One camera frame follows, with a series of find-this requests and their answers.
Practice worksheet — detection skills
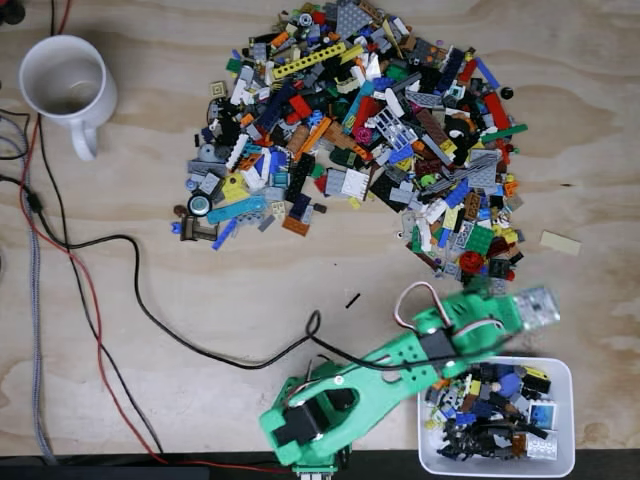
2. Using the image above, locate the bright green Lego plate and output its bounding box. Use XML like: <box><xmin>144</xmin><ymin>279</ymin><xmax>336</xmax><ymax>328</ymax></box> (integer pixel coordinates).
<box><xmin>464</xmin><ymin>224</ymin><xmax>495</xmax><ymax>253</ymax></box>

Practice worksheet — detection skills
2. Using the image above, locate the white hinged Lego plate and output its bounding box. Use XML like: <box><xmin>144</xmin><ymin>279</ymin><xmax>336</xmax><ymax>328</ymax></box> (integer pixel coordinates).
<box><xmin>343</xmin><ymin>168</ymin><xmax>372</xmax><ymax>199</ymax></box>

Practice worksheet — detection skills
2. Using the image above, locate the white plastic bin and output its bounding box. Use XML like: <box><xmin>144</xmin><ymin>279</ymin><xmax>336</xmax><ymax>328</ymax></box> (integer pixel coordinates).
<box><xmin>417</xmin><ymin>355</ymin><xmax>577</xmax><ymax>477</ymax></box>

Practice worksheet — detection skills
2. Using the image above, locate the large black Lego plate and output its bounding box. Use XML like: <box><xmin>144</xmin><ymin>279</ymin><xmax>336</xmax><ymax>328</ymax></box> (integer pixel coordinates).
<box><xmin>367</xmin><ymin>169</ymin><xmax>416</xmax><ymax>214</ymax></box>

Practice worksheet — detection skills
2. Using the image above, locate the long blue Lego plate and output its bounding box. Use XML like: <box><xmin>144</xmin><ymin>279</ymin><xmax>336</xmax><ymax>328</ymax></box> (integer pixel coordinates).
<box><xmin>473</xmin><ymin>56</ymin><xmax>502</xmax><ymax>91</ymax></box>

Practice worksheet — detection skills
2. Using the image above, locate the grey Lego wedge plate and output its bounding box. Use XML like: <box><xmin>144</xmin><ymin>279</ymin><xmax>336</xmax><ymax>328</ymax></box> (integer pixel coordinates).
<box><xmin>334</xmin><ymin>0</ymin><xmax>376</xmax><ymax>39</ymax></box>

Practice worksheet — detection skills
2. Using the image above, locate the long black Lego plate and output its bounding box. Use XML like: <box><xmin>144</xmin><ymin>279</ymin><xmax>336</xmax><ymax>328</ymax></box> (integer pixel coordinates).
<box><xmin>285</xmin><ymin>152</ymin><xmax>317</xmax><ymax>204</ymax></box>

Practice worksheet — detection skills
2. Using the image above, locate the yellow Lego wedge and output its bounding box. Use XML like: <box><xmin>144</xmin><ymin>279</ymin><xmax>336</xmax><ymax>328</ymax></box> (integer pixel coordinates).
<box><xmin>221</xmin><ymin>173</ymin><xmax>250</xmax><ymax>204</ymax></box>

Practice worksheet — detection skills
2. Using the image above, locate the yellow Lego beam with holes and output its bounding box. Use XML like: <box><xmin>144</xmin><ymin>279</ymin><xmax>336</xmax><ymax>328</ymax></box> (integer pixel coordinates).
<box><xmin>273</xmin><ymin>42</ymin><xmax>347</xmax><ymax>79</ymax></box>

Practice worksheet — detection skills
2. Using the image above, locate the blue square Lego panel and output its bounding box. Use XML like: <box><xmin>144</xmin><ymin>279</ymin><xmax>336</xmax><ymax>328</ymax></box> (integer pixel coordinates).
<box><xmin>528</xmin><ymin>401</ymin><xmax>557</xmax><ymax>430</ymax></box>

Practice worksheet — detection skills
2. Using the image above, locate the teal long Lego piece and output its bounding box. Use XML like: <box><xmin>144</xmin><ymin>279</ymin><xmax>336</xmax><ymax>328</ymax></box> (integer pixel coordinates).
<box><xmin>206</xmin><ymin>195</ymin><xmax>269</xmax><ymax>225</ymax></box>

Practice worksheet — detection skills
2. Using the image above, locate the white servo cable loop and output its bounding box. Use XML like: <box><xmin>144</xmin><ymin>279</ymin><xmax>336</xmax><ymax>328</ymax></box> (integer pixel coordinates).
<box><xmin>396</xmin><ymin>281</ymin><xmax>454</xmax><ymax>331</ymax></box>

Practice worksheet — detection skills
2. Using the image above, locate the white ceramic mug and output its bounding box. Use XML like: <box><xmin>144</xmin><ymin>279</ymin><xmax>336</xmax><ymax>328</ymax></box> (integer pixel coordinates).
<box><xmin>18</xmin><ymin>33</ymin><xmax>119</xmax><ymax>162</ymax></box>

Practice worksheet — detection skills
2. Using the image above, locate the grey square Lego plate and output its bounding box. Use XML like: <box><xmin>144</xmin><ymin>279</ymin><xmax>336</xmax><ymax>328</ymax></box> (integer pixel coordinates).
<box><xmin>324</xmin><ymin>168</ymin><xmax>351</xmax><ymax>197</ymax></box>

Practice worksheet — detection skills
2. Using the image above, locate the clear studded Lego piece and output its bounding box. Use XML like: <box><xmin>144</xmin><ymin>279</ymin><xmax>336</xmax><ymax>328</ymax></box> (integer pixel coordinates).
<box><xmin>527</xmin><ymin>435</ymin><xmax>559</xmax><ymax>459</ymax></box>

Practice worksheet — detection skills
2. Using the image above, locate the red round Lego piece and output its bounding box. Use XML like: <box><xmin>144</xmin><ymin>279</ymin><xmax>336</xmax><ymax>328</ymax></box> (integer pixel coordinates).
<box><xmin>458</xmin><ymin>250</ymin><xmax>484</xmax><ymax>274</ymax></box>

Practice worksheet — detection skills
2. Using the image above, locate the orange three-stud Lego plate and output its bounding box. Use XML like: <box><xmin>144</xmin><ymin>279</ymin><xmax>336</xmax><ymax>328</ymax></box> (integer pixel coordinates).
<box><xmin>281</xmin><ymin>214</ymin><xmax>310</xmax><ymax>237</ymax></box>

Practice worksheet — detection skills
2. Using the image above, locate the black cable to arm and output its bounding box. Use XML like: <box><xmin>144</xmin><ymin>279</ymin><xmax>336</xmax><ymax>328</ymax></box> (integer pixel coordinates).
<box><xmin>0</xmin><ymin>172</ymin><xmax>404</xmax><ymax>374</ymax></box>

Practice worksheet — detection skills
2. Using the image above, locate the black round object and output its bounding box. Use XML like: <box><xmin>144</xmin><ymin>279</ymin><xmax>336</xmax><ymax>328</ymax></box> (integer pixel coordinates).
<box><xmin>0</xmin><ymin>0</ymin><xmax>26</xmax><ymax>26</ymax></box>

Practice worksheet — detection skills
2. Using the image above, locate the white Lego lattice window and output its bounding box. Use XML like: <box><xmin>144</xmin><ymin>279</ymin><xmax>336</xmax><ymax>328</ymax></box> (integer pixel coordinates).
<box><xmin>374</xmin><ymin>107</ymin><xmax>419</xmax><ymax>144</ymax></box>

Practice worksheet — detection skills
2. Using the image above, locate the long red Lego brick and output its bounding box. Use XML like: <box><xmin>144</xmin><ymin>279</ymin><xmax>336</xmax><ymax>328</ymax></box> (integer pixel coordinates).
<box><xmin>482</xmin><ymin>92</ymin><xmax>512</xmax><ymax>130</ymax></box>

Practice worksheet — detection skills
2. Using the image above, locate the long green Lego bar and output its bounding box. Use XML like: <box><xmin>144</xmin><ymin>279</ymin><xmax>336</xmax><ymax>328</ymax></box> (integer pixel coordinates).
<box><xmin>482</xmin><ymin>123</ymin><xmax>530</xmax><ymax>141</ymax></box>

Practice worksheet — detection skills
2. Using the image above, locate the grey braided cable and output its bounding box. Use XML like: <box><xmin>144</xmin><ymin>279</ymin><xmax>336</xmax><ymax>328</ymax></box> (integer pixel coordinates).
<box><xmin>14</xmin><ymin>114</ymin><xmax>56</xmax><ymax>464</ymax></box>

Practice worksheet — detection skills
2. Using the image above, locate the brown Lego frame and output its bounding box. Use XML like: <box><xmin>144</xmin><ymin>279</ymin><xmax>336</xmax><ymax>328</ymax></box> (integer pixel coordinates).
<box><xmin>179</xmin><ymin>214</ymin><xmax>220</xmax><ymax>242</ymax></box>

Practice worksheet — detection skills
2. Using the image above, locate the clear-cased camera board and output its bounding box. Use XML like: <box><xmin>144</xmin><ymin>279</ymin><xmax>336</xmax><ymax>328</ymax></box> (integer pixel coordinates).
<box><xmin>512</xmin><ymin>285</ymin><xmax>561</xmax><ymax>332</ymax></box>

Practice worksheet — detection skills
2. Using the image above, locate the thin black cable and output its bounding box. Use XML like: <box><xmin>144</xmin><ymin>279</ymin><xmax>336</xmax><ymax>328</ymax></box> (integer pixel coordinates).
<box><xmin>37</xmin><ymin>0</ymin><xmax>165</xmax><ymax>455</ymax></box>

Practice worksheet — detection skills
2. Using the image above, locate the dark blue Lego brick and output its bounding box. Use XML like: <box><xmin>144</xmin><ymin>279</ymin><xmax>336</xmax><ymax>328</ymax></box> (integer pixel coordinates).
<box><xmin>288</xmin><ymin>196</ymin><xmax>314</xmax><ymax>221</ymax></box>

